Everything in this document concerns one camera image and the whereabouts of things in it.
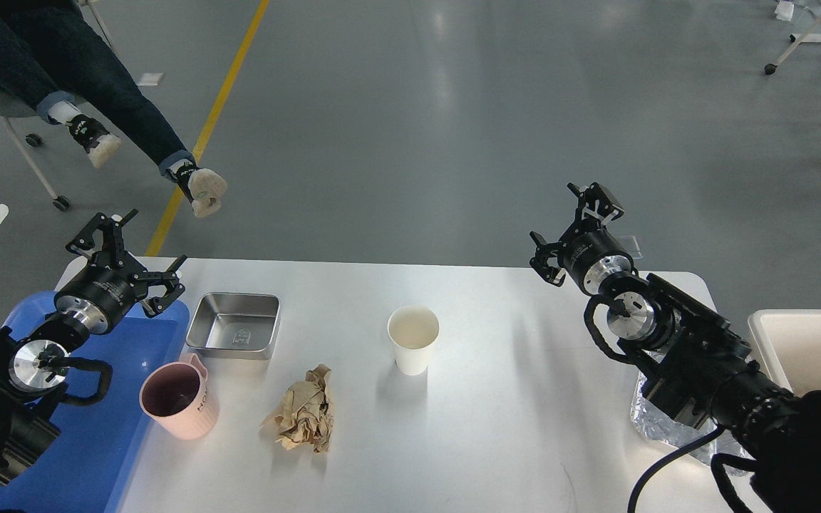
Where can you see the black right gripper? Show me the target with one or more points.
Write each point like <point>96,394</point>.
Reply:
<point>588,252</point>

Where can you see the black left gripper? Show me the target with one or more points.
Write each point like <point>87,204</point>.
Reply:
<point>99,297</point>

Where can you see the stainless steel rectangular tray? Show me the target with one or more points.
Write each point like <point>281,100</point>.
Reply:
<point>235,325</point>

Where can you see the pink ribbed mug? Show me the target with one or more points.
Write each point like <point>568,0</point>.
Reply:
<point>178,397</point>

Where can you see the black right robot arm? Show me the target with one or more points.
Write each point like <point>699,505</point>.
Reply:
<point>695,367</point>

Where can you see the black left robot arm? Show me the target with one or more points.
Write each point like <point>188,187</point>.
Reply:
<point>43,370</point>

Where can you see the clear floor plate right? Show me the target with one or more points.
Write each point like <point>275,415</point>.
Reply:
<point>630,244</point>

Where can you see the white paper cup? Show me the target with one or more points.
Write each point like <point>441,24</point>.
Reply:
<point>413,331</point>

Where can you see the aluminium foil tray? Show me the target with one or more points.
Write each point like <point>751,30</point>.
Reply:
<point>655,426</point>

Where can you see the blue plastic tray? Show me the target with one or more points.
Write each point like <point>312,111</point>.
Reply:
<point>87,468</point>

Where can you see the crumpled brown paper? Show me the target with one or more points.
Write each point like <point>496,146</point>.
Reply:
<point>304,415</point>

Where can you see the seated person in jeans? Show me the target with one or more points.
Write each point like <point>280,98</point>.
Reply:
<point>49,56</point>

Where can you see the white plastic bin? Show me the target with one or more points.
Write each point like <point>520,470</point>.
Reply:
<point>787,344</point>

